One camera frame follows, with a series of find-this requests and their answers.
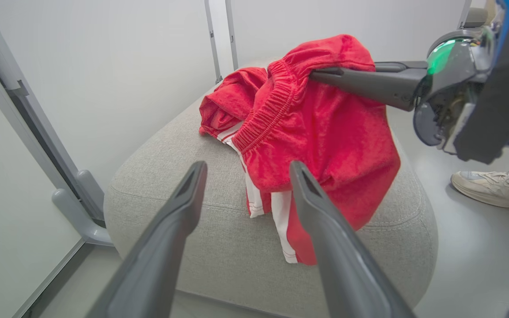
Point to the grey metal frame stand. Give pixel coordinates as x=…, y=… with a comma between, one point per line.
x=7, y=198

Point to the black blue wrist camera box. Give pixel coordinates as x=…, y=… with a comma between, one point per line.
x=502, y=88

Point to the beige sneaker with laces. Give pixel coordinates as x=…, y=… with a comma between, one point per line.
x=497, y=190

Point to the grey partition foot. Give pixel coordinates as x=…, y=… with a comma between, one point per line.
x=77, y=221
x=91, y=190

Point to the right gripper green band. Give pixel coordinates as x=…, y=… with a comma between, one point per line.
x=453, y=75

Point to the light grey fabric ottoman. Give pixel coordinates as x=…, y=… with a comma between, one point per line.
x=201, y=256

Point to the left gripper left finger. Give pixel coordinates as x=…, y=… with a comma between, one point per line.
x=157, y=260

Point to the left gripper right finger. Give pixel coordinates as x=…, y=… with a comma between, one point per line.
x=338, y=265

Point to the grey padded object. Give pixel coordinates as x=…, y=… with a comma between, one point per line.
x=477, y=17

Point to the red shorts with white stripes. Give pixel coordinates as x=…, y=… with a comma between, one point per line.
x=325, y=141

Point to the white partition panel grey frame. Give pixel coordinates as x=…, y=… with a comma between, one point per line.
x=104, y=66
x=347, y=22

